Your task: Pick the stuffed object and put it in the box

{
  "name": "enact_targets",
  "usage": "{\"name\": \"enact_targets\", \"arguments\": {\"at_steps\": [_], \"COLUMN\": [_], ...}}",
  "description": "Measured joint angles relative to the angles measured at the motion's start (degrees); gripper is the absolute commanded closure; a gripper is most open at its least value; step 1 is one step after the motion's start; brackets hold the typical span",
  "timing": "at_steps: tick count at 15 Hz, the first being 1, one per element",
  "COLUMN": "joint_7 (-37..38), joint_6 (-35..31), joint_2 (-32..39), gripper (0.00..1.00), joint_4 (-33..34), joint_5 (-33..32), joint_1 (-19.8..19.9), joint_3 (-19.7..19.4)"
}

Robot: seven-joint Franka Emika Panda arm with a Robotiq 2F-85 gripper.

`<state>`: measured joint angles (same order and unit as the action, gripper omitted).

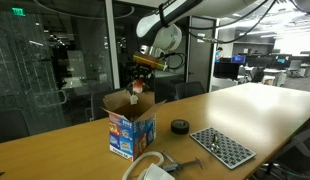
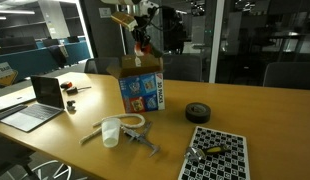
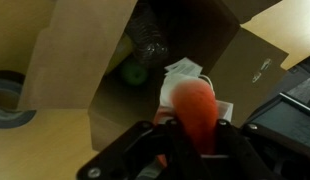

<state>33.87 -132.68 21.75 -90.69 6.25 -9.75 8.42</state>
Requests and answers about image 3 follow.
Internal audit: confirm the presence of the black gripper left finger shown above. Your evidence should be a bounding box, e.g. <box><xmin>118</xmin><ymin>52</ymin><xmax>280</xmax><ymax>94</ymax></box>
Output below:
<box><xmin>76</xmin><ymin>119</ymin><xmax>203</xmax><ymax>180</ymax></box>

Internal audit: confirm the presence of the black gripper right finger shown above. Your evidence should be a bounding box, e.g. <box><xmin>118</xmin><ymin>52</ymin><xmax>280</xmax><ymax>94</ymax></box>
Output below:
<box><xmin>201</xmin><ymin>118</ymin><xmax>310</xmax><ymax>180</ymax></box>

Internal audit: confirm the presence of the orange and white stuffed toy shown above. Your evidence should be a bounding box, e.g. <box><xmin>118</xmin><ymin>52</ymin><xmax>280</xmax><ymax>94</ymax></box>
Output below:
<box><xmin>153</xmin><ymin>57</ymin><xmax>235</xmax><ymax>158</ymax></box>

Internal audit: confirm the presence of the yellow object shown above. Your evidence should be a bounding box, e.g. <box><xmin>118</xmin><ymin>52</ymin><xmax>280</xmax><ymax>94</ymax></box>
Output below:
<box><xmin>105</xmin><ymin>33</ymin><xmax>135</xmax><ymax>75</ymax></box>

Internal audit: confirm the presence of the printed cardboard box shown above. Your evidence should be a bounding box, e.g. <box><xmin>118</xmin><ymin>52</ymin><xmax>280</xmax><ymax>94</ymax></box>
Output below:
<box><xmin>16</xmin><ymin>0</ymin><xmax>310</xmax><ymax>153</ymax></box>

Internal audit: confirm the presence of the silver open laptop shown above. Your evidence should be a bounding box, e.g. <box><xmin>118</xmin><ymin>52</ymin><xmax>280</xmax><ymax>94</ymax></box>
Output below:
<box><xmin>243</xmin><ymin>53</ymin><xmax>310</xmax><ymax>155</ymax></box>

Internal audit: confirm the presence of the green ball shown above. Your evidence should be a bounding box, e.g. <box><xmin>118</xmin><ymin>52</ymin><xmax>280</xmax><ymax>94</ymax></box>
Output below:
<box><xmin>120</xmin><ymin>61</ymin><xmax>150</xmax><ymax>87</ymax></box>

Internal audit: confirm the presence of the black tape roll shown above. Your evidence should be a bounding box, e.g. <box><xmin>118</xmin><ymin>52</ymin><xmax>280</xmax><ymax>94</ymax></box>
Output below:
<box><xmin>0</xmin><ymin>69</ymin><xmax>38</xmax><ymax>130</ymax></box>

